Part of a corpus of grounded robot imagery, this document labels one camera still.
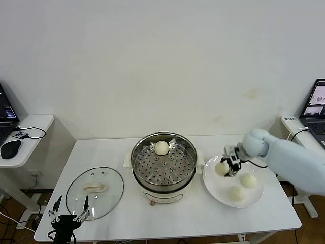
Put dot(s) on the silver black-tipped right gripper finger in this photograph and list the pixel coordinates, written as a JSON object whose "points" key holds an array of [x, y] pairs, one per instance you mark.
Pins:
{"points": [[224, 160], [234, 170]]}

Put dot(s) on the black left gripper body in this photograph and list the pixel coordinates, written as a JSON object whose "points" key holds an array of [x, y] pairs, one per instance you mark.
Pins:
{"points": [[64, 226]]}

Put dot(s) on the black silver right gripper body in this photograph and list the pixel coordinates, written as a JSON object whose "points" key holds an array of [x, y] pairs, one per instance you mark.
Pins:
{"points": [[234, 150]]}

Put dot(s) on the silver black-tipped left gripper finger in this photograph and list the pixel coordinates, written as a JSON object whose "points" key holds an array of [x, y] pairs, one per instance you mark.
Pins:
{"points": [[53, 216], [85, 213]]}

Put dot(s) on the white steamed baozi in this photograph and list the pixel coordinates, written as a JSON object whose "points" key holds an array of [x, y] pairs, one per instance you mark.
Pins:
{"points": [[236, 193], [220, 169], [161, 148], [248, 180]]}

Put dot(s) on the round glass pot lid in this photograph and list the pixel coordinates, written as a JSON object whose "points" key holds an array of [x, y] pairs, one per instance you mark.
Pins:
{"points": [[111, 183]]}

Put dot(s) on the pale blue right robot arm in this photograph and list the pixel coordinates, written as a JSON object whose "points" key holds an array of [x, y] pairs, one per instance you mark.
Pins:
{"points": [[292, 162]]}

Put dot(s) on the stainless perforated steamer basket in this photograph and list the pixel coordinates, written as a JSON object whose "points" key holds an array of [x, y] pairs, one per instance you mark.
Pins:
{"points": [[163, 167]]}

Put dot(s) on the round white plate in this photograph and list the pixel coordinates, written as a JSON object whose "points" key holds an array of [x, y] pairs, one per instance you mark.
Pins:
{"points": [[215, 188]]}

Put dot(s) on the white rectangular work table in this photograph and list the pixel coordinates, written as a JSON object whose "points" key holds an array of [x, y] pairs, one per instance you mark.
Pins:
{"points": [[101, 152]]}

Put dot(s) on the cream electric cooker base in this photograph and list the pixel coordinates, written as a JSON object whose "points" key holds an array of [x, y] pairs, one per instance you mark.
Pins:
{"points": [[165, 197]]}

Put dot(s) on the white side desk with label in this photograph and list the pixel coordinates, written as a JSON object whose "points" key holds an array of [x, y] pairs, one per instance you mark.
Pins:
{"points": [[307, 141]]}

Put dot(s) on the black computer mouse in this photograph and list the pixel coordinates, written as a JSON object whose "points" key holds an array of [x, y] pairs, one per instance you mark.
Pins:
{"points": [[10, 149]]}

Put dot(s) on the small black usb hub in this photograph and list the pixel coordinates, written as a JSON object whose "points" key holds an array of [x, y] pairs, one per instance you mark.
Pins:
{"points": [[19, 135]]}

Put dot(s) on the grey laptop with bright windows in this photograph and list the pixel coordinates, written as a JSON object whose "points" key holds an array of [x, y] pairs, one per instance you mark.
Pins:
{"points": [[314, 101]]}

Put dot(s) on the white side desk with mouse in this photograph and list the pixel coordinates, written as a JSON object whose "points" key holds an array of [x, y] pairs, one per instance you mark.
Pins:
{"points": [[38, 122]]}

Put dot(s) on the black laptop with dark screen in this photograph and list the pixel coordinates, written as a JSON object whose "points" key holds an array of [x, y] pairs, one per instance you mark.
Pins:
{"points": [[5, 111]]}

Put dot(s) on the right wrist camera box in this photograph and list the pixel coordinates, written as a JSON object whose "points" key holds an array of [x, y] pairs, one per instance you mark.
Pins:
{"points": [[234, 160]]}

